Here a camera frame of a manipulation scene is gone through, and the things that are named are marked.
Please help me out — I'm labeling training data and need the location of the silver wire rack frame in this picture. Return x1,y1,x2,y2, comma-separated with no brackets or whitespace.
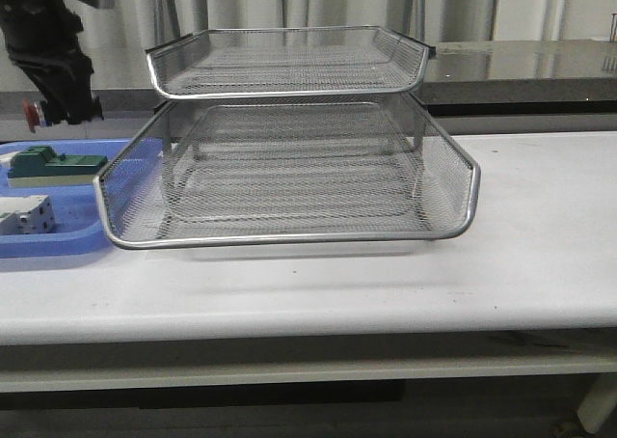
151,0,436,203

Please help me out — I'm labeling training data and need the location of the white circuit breaker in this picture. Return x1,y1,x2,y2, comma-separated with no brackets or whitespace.
1,195,56,235

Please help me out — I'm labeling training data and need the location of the green terminal block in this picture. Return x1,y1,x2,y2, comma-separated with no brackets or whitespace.
7,146,108,188

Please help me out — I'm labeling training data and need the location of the blue plastic tray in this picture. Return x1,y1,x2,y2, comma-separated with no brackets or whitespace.
1,138,129,259

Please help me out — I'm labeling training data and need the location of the red emergency stop button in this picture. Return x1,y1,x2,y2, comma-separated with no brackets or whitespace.
21,97,104,133

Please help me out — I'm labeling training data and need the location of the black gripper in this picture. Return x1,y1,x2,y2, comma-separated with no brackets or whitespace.
1,0,113,124

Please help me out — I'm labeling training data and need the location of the grey speckled counter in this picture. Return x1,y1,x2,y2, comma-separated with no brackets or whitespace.
1,40,616,142

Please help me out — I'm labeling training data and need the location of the white table leg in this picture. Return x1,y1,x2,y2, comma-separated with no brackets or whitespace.
577,372,617,434

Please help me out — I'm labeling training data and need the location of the silver mesh tray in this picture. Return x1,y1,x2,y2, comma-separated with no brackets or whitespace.
165,155,414,223
146,25,430,101
94,93,481,250

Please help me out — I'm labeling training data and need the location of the grey pleated curtain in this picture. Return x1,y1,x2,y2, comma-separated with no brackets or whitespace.
67,0,616,49

